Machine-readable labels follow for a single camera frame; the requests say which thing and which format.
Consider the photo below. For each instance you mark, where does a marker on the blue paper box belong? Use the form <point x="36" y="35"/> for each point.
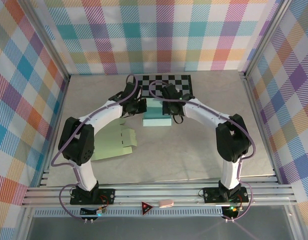
<point x="156" y="122"/>

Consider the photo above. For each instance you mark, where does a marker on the green paper box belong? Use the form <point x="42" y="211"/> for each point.
<point x="111" y="150"/>

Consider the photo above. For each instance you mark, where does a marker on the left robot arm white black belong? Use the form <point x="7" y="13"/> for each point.
<point x="76" y="145"/>

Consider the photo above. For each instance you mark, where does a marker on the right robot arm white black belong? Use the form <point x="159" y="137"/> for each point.
<point x="234" y="140"/>

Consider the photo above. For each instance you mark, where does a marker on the black grey chessboard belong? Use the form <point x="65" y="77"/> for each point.
<point x="184" y="82"/>

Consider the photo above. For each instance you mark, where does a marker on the red black triangle button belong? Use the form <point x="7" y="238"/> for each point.
<point x="146" y="207"/>

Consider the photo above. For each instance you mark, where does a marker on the aluminium side rail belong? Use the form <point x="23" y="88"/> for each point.
<point x="252" y="100"/>
<point x="59" y="112"/>

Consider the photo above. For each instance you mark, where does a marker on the aluminium frame rail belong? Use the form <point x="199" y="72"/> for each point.
<point x="169" y="193"/>

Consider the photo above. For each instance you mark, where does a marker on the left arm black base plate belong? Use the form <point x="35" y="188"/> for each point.
<point x="106" y="196"/>

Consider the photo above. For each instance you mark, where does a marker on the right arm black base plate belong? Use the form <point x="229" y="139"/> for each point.
<point x="211" y="195"/>

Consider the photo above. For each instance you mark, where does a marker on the aluminium frame post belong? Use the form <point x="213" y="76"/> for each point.
<point x="266" y="37"/>
<point x="48" y="40"/>

